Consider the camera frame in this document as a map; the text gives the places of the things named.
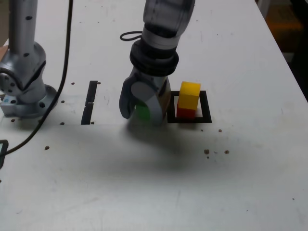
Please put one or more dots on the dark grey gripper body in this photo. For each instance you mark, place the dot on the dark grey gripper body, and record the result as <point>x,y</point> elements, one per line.
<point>154,78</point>

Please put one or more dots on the black tape square outline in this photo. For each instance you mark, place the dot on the black tape square outline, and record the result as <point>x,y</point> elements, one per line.
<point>207,108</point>

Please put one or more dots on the green cube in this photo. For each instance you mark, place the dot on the green cube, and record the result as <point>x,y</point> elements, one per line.
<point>143,113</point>

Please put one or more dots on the black tape strip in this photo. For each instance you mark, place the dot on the black tape strip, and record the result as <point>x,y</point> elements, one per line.
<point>86,115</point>

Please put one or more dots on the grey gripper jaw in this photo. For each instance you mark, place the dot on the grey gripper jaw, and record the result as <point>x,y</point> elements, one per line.
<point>160,108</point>
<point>125,101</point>

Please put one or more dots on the yellow cube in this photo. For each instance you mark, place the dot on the yellow cube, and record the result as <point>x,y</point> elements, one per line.
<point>188,96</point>

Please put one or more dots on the red cube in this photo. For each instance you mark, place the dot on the red cube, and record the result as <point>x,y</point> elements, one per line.
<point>185,113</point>

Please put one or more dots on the person's hand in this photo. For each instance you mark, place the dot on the person's hand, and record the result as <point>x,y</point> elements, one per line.
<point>3,51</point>

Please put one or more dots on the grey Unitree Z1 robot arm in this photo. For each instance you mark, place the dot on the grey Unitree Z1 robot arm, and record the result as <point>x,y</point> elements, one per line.
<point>26,60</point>

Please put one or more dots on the black bracket frame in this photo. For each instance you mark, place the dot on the black bracket frame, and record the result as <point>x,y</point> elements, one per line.
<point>4,142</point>

